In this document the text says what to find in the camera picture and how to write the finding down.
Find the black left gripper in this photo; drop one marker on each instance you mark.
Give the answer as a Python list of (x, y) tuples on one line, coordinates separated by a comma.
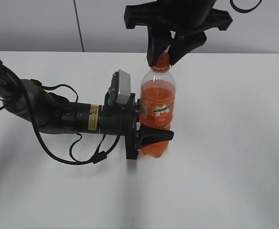
[(121, 121)]

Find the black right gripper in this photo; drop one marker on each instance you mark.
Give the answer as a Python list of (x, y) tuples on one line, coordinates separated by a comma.
[(190, 17)]

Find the orange bottle cap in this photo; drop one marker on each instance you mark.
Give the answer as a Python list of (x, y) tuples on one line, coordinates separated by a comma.
[(163, 63)]

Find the orange Mirinda soda bottle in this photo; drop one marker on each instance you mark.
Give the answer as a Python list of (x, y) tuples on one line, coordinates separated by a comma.
[(157, 98)]

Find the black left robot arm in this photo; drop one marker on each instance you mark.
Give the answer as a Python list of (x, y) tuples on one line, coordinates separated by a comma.
[(53, 114)]

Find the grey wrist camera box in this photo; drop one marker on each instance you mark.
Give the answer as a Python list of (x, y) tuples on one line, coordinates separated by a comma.
[(120, 88)]

